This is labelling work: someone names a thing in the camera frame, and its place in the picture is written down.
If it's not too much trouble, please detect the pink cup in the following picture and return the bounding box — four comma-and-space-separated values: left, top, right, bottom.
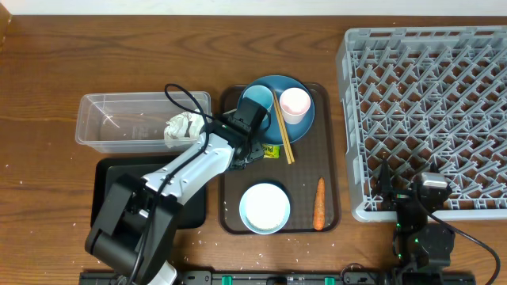
279, 88, 311, 124

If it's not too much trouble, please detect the wooden chopstick right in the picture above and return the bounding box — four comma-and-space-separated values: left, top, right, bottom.
273, 91, 295, 164

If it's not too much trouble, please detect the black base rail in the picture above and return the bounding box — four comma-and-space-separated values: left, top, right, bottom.
78, 269, 476, 285

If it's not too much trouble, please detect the light blue rice bowl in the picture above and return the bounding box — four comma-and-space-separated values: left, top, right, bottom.
238, 183, 291, 235

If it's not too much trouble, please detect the dark blue plate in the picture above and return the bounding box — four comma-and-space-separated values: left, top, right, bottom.
238, 75, 315, 146

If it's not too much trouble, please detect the silver yellow snack wrapper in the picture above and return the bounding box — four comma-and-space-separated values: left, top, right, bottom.
262, 144, 280, 159

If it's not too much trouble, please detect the grey dishwasher rack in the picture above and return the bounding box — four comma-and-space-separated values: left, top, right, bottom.
336, 26, 506, 222

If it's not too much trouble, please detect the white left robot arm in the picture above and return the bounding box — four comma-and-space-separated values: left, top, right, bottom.
85, 98, 268, 285

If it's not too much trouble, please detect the orange carrot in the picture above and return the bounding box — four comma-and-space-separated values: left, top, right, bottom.
313, 177, 326, 230

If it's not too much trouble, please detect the clear plastic waste bin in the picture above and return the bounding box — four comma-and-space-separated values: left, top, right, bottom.
75, 92, 194, 154

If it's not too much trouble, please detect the white napkin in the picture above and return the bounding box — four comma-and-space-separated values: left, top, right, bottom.
163, 112, 204, 148

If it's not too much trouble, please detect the black waste tray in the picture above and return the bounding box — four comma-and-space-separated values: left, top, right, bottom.
90, 154, 207, 230

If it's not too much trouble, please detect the brown serving tray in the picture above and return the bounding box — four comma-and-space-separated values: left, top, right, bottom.
219, 83, 341, 235

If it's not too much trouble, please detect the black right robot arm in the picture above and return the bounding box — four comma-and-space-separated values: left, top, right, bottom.
372, 160, 456, 284

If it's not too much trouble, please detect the light blue cup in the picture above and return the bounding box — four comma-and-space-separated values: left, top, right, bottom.
242, 85, 273, 120

